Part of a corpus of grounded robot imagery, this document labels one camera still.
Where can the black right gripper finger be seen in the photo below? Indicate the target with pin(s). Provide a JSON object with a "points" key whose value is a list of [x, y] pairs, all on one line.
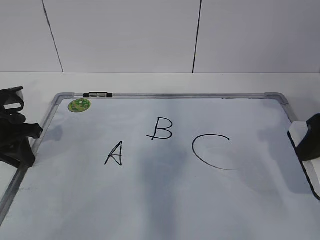
{"points": [[309, 148]]}

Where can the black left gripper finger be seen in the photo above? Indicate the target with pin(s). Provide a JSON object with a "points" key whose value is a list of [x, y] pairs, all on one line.
{"points": [[24, 153], [10, 158]]}

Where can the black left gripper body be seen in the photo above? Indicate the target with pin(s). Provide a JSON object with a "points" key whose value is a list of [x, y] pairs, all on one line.
{"points": [[13, 129]]}

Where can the white rectangular eraser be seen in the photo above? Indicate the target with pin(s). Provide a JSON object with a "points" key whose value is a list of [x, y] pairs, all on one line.
{"points": [[311, 168]]}

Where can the green round magnet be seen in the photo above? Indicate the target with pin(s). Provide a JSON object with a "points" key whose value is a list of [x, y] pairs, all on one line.
{"points": [[79, 105]]}

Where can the white framed whiteboard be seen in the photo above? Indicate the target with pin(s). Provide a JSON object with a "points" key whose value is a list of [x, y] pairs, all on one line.
{"points": [[163, 167]]}

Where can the black silver hanging clip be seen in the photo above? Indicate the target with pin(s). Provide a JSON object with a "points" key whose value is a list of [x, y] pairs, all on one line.
{"points": [[98, 95]]}

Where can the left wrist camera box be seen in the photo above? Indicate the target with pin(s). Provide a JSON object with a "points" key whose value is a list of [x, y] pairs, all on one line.
{"points": [[11, 96]]}

